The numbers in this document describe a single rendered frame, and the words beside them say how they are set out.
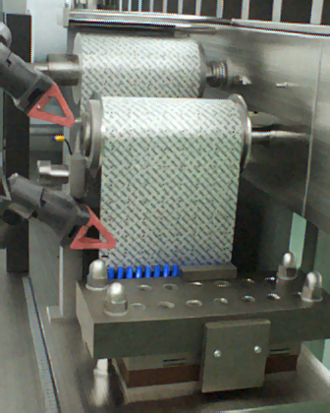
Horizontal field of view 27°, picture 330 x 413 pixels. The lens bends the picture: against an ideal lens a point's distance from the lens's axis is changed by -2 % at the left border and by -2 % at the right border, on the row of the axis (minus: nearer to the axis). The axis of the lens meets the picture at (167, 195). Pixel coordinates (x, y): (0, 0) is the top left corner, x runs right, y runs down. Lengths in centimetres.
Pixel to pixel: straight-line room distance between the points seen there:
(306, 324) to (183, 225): 27
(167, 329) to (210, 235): 25
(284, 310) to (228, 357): 11
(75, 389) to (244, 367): 26
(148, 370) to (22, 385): 19
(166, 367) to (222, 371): 8
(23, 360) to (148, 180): 36
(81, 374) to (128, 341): 14
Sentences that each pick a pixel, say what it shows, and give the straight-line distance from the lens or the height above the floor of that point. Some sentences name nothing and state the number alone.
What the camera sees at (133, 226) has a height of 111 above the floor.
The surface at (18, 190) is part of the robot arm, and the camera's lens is 108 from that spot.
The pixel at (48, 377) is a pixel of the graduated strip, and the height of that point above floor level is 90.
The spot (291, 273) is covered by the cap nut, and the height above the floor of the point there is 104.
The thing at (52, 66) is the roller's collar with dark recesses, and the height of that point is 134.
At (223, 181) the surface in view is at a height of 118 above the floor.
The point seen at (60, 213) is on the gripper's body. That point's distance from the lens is 110.
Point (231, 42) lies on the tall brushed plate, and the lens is 146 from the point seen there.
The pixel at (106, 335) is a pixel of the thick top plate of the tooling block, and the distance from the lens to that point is 99.
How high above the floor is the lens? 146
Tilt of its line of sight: 15 degrees down
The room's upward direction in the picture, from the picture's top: 3 degrees clockwise
